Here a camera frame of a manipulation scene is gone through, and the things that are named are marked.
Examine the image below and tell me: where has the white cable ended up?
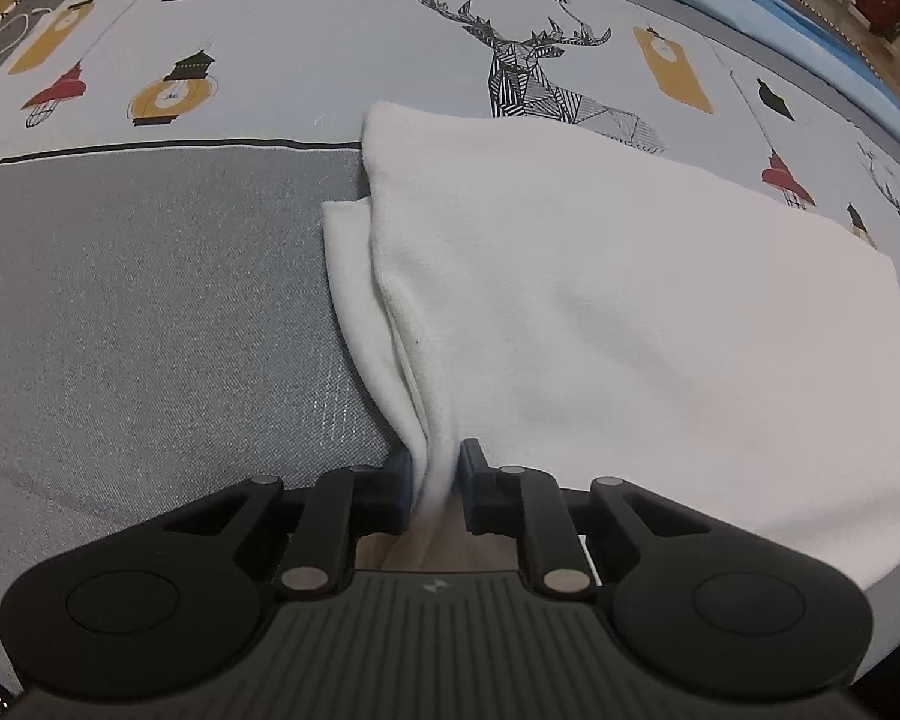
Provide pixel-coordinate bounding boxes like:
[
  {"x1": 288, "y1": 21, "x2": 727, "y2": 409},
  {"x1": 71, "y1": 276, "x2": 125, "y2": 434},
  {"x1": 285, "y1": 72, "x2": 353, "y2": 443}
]
[{"x1": 0, "y1": 6, "x2": 47, "y2": 85}]

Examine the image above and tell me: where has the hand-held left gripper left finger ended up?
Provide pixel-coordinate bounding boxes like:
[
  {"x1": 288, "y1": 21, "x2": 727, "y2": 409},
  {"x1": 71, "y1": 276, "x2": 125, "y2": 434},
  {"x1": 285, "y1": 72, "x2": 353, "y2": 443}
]
[{"x1": 161, "y1": 450, "x2": 415, "y2": 601}]

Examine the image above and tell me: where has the light blue cloud print sheet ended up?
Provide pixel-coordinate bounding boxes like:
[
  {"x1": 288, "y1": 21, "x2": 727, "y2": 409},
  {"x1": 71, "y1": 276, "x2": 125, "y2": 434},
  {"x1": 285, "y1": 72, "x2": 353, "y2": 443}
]
[{"x1": 555, "y1": 0, "x2": 900, "y2": 137}]

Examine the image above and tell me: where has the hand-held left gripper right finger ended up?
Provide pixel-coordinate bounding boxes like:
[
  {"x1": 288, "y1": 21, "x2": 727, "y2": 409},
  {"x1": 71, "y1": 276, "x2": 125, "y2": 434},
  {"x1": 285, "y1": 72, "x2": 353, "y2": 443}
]
[{"x1": 459, "y1": 439, "x2": 710, "y2": 597}]

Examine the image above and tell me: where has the deer and lamp printed bedsheet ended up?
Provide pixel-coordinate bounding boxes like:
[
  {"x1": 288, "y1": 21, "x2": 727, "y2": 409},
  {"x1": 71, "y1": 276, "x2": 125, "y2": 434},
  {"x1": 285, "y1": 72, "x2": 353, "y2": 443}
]
[{"x1": 0, "y1": 0, "x2": 900, "y2": 691}]

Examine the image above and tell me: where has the white towel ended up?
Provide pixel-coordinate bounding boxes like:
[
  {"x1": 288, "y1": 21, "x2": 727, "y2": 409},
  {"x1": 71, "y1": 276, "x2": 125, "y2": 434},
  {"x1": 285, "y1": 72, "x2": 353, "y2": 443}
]
[{"x1": 321, "y1": 100, "x2": 900, "y2": 592}]

